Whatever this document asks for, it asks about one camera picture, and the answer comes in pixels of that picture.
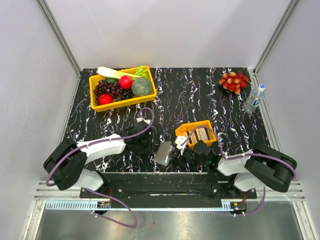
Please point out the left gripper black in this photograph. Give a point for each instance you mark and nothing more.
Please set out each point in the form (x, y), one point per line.
(149, 149)

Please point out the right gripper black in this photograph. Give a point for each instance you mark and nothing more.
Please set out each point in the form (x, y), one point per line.
(182, 157)

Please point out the stack of credit cards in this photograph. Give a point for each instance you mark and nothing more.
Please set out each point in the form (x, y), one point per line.
(200, 134)

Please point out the small yellow card bin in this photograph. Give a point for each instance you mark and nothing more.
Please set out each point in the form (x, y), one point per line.
(187, 128)

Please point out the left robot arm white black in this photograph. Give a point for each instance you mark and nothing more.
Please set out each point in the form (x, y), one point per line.
(66, 165)

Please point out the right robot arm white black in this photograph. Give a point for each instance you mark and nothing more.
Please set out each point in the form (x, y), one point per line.
(261, 166)

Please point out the large yellow fruit bin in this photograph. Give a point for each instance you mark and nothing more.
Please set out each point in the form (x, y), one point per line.
(94, 80)

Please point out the dark grape bunch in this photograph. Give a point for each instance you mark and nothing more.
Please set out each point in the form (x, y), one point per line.
(127, 94)

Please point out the green melon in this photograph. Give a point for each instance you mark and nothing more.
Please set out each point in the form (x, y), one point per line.
(141, 86)

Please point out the red apple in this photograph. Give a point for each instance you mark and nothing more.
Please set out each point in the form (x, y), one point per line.
(105, 99)

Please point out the purple grape bunch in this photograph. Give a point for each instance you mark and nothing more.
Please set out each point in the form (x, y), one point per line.
(109, 87)

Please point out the red pomegranate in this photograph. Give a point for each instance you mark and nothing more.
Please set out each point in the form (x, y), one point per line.
(125, 82)

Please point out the green avocado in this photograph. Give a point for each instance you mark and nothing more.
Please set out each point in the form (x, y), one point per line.
(111, 80)

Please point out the green lettuce leaf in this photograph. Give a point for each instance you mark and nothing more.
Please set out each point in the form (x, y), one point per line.
(141, 71)

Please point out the white green leek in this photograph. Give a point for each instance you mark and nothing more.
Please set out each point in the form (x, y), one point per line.
(111, 73)

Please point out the clear water bottle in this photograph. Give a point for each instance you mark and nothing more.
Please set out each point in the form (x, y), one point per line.
(255, 97)

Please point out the red lychee bunch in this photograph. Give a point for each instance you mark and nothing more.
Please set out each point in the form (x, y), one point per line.
(234, 82)

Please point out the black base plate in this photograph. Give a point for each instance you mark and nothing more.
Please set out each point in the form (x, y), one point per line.
(144, 190)

